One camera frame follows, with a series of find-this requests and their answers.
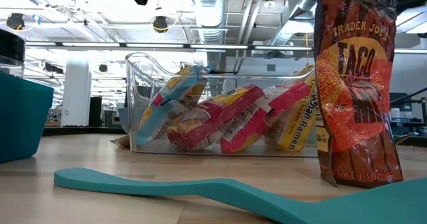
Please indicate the red Maruchan ramen packet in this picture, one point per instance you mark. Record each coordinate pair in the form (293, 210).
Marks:
(253, 127)
(213, 120)

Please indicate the silver ventilation duct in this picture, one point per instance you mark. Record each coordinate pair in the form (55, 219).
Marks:
(300, 7)
(210, 14)

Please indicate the clear plastic bin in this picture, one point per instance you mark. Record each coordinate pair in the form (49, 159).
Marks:
(140, 84)

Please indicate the blue ramen packet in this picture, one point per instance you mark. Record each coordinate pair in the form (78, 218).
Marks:
(173, 94)

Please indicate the teal rectangular tray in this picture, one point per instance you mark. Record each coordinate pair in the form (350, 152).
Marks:
(23, 117)

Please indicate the black cabinet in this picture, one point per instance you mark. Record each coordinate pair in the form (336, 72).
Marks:
(95, 112)

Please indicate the yellow chicken ramen packet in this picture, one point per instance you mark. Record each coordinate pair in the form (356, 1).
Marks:
(297, 127)

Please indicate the black-lid spice jar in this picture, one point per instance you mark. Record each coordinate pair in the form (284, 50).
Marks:
(11, 47)

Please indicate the blue bowl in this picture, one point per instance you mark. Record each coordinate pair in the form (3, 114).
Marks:
(122, 120)

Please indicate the teal lid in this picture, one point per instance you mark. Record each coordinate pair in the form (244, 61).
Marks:
(233, 190)

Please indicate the black ceiling-mounted device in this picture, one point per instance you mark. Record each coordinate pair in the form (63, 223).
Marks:
(160, 24)
(15, 21)

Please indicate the dark background monitor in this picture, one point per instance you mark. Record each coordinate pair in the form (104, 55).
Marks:
(400, 101)

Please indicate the Trader Joe's taco seasoning packet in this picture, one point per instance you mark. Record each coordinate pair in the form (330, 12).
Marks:
(357, 84)

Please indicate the white bottle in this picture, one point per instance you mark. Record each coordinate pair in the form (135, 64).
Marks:
(395, 116)

